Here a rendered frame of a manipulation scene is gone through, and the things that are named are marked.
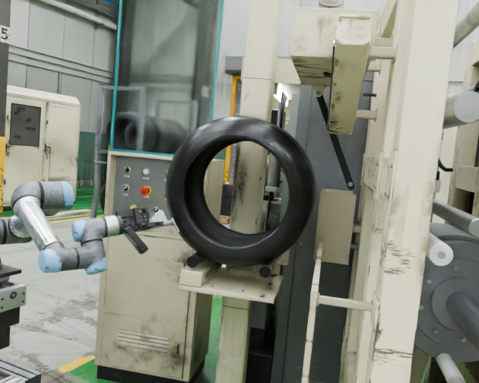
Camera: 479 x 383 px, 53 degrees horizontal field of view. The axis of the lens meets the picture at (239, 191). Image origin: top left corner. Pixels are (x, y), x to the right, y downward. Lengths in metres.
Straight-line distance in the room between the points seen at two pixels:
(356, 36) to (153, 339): 1.91
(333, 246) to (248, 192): 0.44
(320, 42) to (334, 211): 0.79
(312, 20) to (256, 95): 0.69
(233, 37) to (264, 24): 10.08
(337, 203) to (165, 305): 1.12
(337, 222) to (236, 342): 0.73
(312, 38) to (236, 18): 10.86
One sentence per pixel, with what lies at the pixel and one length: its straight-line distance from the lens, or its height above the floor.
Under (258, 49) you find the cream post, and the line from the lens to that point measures 2.16.
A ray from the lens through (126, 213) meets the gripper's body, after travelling 1.78.
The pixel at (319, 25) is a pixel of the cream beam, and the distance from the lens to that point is 1.52.
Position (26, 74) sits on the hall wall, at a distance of 11.78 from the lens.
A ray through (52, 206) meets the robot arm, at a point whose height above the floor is 1.06.
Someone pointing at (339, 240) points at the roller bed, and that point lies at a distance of 2.05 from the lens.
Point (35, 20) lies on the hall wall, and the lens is 12.06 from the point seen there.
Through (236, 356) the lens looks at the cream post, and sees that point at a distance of 2.32.
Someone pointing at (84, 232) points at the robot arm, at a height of 1.01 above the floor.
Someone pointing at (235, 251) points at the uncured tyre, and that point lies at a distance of 1.79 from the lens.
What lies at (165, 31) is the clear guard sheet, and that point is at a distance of 2.61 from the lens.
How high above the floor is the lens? 1.35
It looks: 5 degrees down
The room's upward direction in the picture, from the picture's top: 5 degrees clockwise
